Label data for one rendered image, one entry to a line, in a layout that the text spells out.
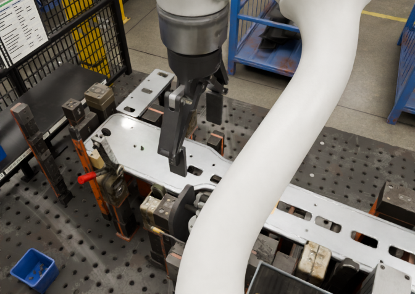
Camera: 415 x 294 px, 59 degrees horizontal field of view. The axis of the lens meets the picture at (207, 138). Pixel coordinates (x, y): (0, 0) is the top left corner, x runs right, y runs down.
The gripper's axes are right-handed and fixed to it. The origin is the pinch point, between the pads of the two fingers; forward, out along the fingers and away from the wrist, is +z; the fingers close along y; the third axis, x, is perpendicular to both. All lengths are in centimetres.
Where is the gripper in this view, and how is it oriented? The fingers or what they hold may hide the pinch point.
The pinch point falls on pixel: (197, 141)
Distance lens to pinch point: 63.9
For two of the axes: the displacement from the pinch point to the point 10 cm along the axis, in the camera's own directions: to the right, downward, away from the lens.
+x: -8.9, -3.3, 3.1
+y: 4.5, -6.6, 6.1
